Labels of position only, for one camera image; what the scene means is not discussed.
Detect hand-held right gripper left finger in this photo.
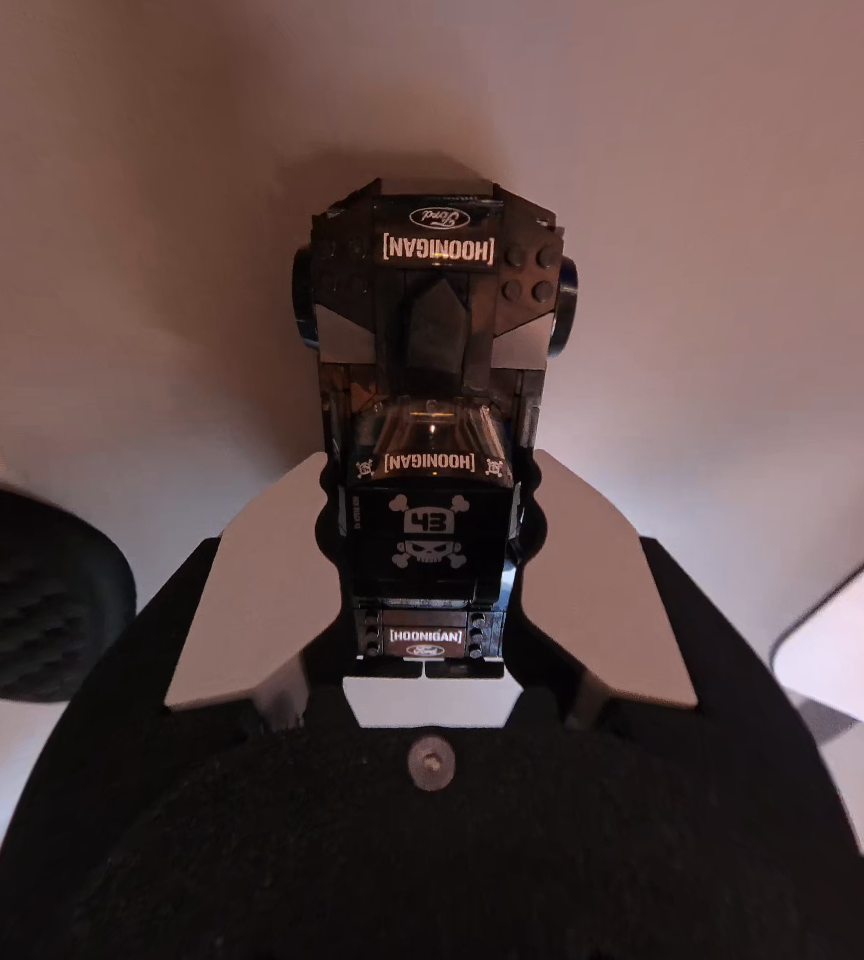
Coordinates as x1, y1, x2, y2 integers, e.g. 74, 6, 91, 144
167, 450, 350, 724

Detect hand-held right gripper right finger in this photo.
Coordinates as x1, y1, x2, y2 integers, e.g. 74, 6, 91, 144
510, 447, 700, 732

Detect black lego car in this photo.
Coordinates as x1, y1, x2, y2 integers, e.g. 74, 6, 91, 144
290, 177, 580, 684

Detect black dimpled wrist rest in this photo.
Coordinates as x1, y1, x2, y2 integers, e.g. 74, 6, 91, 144
0, 473, 137, 703

